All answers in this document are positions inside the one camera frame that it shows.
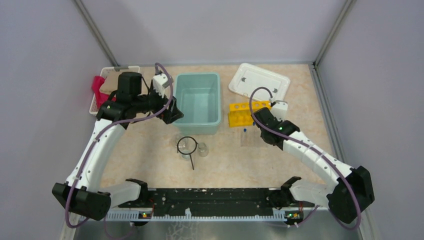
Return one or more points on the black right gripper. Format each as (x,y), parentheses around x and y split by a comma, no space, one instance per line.
(280,122)

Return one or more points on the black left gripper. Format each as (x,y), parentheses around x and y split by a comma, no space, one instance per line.
(173,113)

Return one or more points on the yellow test tube rack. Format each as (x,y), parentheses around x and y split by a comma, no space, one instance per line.
(240,115)

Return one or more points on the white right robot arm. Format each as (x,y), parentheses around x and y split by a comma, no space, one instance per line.
(331,170)

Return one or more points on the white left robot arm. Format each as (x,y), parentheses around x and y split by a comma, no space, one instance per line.
(81,193)

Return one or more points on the teal plastic bin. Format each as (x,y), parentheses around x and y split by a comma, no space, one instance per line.
(198,97)

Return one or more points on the clear glass flask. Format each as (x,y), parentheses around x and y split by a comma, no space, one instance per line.
(179,141)

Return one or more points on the white plastic tray lid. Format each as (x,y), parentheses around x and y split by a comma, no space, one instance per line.
(249,77)

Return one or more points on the small clear glass dish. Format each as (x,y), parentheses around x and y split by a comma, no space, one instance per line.
(186,154)

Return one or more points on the clear glass beaker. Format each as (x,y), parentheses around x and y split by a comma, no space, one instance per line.
(203,149)

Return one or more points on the beige cloth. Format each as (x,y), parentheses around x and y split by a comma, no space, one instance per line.
(110,83)

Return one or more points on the white perforated plastic basket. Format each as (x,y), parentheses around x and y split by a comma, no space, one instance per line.
(104,73)

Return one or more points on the pink cloth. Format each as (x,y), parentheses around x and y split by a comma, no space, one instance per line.
(100,96)

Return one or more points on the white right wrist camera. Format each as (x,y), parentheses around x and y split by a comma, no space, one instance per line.
(278,109)

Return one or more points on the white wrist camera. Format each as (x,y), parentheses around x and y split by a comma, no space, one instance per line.
(278,109)
(160,83)

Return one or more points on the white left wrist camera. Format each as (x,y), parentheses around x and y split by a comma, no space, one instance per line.
(160,83)

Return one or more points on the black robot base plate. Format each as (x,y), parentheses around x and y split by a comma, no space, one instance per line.
(215,202)

